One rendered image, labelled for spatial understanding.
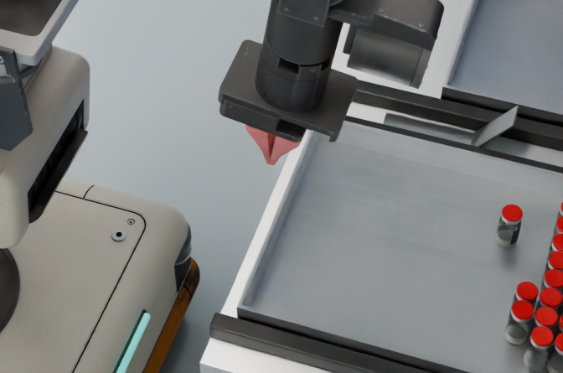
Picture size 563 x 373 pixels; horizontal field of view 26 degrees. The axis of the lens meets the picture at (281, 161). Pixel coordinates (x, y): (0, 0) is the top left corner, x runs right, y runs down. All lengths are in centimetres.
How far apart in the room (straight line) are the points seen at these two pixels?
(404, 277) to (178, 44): 156
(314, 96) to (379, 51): 9
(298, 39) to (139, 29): 185
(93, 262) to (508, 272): 91
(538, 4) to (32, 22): 61
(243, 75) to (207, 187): 145
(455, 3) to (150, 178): 109
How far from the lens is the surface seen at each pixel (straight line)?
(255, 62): 100
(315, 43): 91
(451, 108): 135
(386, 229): 126
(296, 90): 95
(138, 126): 255
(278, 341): 116
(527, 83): 142
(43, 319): 194
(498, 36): 147
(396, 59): 90
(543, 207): 130
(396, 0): 90
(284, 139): 99
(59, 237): 203
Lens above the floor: 188
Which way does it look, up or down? 50 degrees down
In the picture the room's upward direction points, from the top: straight up
